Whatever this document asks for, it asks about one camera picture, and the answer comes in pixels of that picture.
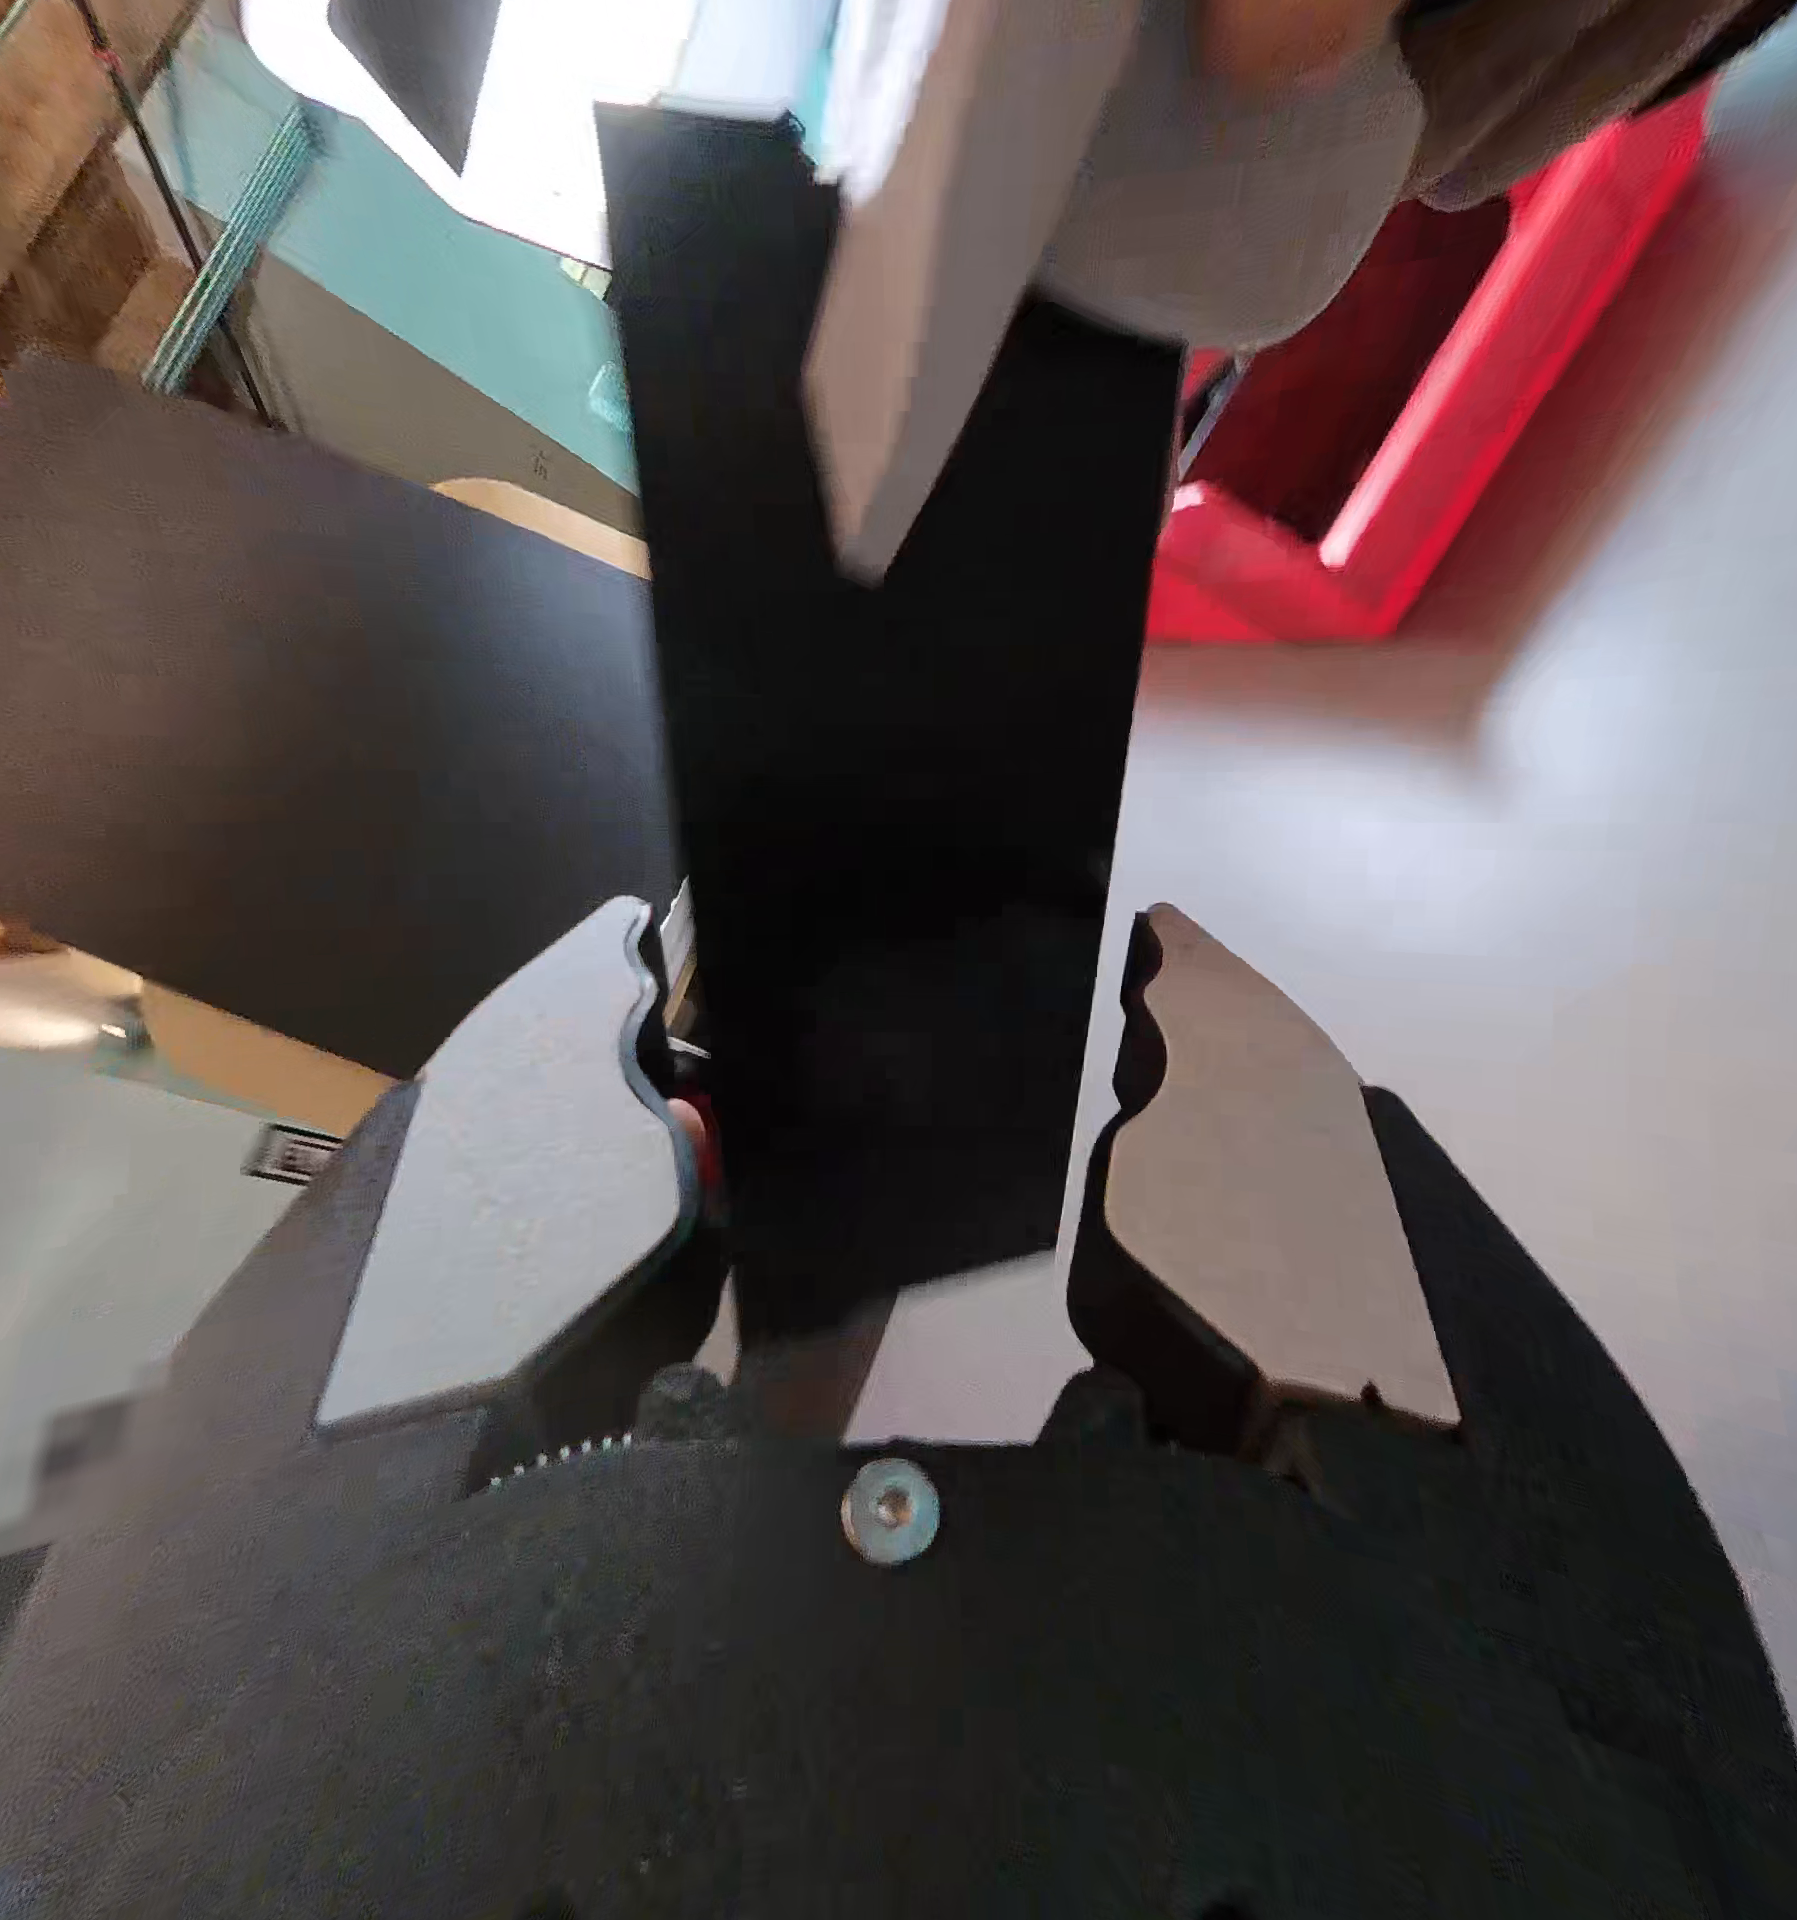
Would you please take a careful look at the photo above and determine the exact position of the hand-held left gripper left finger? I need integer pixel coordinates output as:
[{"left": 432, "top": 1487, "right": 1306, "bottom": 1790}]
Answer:
[{"left": 314, "top": 898, "right": 700, "bottom": 1428}]

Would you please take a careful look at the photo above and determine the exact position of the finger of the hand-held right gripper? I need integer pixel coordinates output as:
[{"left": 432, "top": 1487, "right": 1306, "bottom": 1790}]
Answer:
[{"left": 800, "top": 0, "right": 1143, "bottom": 585}]

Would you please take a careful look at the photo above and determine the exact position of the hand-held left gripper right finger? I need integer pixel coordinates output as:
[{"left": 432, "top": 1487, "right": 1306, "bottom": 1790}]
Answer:
[{"left": 1069, "top": 903, "right": 1463, "bottom": 1428}]

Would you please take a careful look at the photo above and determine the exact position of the red plastic bin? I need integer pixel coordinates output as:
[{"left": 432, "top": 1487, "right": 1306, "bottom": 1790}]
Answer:
[{"left": 1145, "top": 81, "right": 1715, "bottom": 646}]

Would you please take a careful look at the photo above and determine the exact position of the black plate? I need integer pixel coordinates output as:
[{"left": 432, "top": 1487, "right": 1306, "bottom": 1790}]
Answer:
[{"left": 593, "top": 101, "right": 1188, "bottom": 1344}]

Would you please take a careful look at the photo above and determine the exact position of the person's right hand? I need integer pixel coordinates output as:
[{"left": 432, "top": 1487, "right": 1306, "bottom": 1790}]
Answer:
[{"left": 1205, "top": 0, "right": 1792, "bottom": 203}]

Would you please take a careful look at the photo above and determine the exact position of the studio light panel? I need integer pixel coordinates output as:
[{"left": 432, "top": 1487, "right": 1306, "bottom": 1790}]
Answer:
[{"left": 239, "top": 0, "right": 856, "bottom": 272}]

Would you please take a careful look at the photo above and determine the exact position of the wooden board with black sheet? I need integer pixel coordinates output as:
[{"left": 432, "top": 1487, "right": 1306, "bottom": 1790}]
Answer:
[{"left": 0, "top": 350, "right": 690, "bottom": 1142}]

